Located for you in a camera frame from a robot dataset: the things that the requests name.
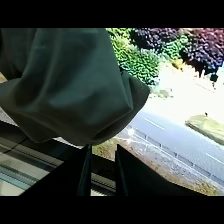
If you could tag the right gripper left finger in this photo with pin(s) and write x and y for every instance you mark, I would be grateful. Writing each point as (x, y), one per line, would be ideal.
(71, 176)

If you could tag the dark green shirt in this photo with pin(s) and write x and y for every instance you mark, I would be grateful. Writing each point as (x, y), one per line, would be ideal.
(66, 83)

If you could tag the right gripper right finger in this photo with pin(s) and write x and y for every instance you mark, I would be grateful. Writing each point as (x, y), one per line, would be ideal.
(140, 180)

